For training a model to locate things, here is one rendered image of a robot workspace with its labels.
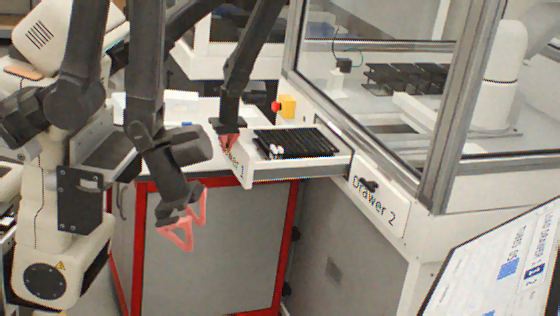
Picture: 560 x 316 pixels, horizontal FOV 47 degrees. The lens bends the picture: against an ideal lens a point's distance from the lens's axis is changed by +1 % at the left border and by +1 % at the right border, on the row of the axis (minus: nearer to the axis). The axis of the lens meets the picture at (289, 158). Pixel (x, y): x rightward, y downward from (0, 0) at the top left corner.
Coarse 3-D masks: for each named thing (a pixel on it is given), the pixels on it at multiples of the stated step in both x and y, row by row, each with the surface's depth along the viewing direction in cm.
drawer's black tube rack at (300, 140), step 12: (264, 132) 204; (276, 132) 204; (288, 132) 205; (300, 132) 207; (312, 132) 209; (276, 144) 196; (288, 144) 197; (300, 144) 198; (312, 144) 200; (324, 144) 201; (264, 156) 196; (288, 156) 196; (300, 156) 197; (312, 156) 199; (324, 156) 200
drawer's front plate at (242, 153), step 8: (216, 144) 207; (240, 144) 186; (232, 152) 193; (240, 152) 187; (248, 152) 182; (232, 160) 193; (240, 160) 187; (248, 160) 181; (232, 168) 194; (240, 168) 187; (248, 168) 181; (248, 176) 183; (248, 184) 184
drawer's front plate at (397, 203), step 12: (360, 156) 190; (360, 168) 187; (372, 168) 183; (372, 180) 182; (384, 180) 177; (360, 192) 188; (384, 192) 176; (396, 192) 172; (384, 204) 176; (396, 204) 171; (408, 204) 168; (384, 216) 177; (396, 216) 171; (396, 228) 172
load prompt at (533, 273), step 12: (540, 216) 124; (552, 216) 120; (540, 228) 119; (552, 228) 115; (540, 240) 113; (552, 240) 110; (528, 252) 112; (540, 252) 109; (528, 264) 107; (540, 264) 104; (528, 276) 103; (540, 276) 100; (528, 288) 99
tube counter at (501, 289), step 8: (520, 248) 116; (504, 256) 118; (512, 256) 115; (520, 256) 113; (504, 264) 114; (512, 264) 112; (504, 272) 111; (512, 272) 109; (496, 280) 110; (504, 280) 108; (512, 280) 106; (496, 288) 107; (504, 288) 105; (496, 296) 104; (504, 296) 102; (488, 304) 103
